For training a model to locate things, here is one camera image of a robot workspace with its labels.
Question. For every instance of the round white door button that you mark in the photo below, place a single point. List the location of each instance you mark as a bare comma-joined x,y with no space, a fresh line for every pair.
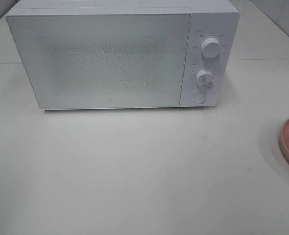
198,97

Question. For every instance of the white microwave door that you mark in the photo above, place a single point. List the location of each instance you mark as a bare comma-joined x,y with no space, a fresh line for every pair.
103,61

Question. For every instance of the lower white timer knob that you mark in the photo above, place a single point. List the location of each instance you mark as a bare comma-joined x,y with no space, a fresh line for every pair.
204,77

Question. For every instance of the white microwave oven body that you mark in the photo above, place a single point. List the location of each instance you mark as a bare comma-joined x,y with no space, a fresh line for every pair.
217,18

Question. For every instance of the upper white power knob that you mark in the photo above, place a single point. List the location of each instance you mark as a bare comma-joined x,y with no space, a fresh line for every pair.
210,47

